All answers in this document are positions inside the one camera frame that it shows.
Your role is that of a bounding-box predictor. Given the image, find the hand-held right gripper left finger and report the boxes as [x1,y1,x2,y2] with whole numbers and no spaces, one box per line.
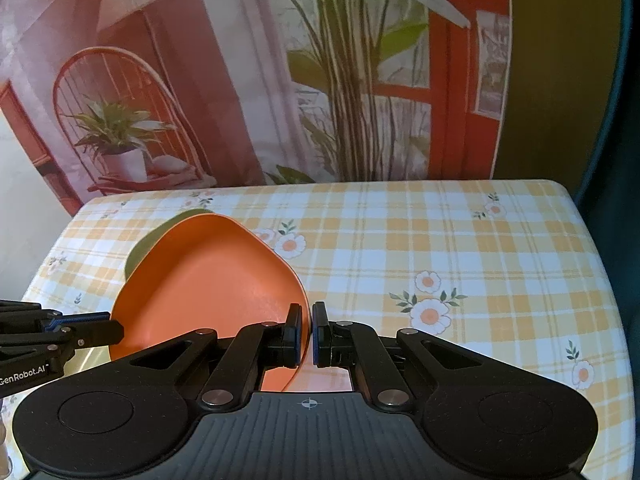
[127,302,306,411]

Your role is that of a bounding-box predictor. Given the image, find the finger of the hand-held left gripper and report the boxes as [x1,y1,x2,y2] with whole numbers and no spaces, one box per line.
[0,300,112,335]
[0,321,125,361]

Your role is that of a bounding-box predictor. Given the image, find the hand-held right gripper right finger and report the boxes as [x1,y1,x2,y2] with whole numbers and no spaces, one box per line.
[311,301,496,411]

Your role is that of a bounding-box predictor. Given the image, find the green plate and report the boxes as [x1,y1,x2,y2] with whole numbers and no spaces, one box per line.
[123,207,213,283]

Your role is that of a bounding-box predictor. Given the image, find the orange plate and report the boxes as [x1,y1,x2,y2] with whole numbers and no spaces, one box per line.
[109,213,307,393]

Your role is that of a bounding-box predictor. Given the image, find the yellow plaid floral tablecloth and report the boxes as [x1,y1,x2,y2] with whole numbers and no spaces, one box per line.
[22,179,635,480]

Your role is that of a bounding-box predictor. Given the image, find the teal curtain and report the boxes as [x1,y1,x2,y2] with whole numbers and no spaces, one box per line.
[572,0,640,341]

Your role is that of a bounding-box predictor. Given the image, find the printed wall tapestry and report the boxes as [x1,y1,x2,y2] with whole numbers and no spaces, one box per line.
[0,0,513,216]

